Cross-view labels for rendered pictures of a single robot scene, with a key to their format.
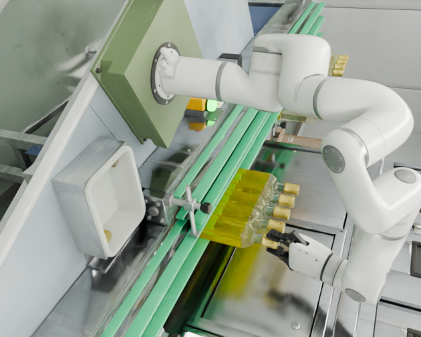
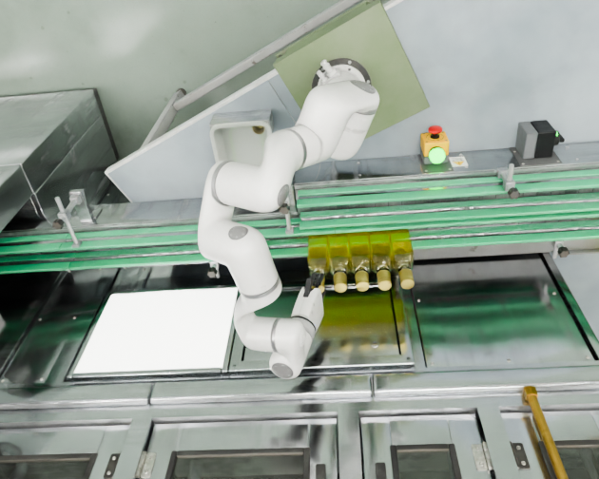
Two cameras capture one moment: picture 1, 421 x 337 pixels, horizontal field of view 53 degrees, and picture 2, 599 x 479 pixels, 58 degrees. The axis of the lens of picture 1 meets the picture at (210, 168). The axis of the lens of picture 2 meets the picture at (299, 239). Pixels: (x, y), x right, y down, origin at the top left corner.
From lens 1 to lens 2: 1.21 m
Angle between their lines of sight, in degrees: 56
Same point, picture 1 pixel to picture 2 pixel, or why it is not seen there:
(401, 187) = (222, 234)
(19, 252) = (176, 143)
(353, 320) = (288, 390)
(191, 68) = not seen: hidden behind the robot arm
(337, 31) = not seen: outside the picture
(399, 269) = (393, 434)
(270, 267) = (327, 316)
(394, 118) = (250, 178)
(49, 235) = (203, 149)
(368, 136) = (223, 174)
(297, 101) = not seen: hidden behind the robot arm
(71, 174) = (221, 117)
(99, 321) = (187, 218)
